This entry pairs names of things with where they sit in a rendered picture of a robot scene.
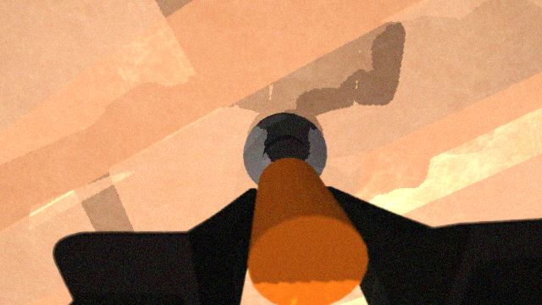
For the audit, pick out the orange knob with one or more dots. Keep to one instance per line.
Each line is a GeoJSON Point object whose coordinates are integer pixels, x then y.
{"type": "Point", "coordinates": [303, 249]}

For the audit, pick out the grey round pedestal with d-shaped shaft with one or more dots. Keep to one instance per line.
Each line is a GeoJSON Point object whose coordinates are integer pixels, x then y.
{"type": "Point", "coordinates": [283, 135]}

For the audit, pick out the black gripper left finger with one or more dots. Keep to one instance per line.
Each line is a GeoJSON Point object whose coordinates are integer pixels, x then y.
{"type": "Point", "coordinates": [205, 265]}

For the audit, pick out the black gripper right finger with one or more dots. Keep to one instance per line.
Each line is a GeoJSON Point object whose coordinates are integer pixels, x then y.
{"type": "Point", "coordinates": [412, 263]}

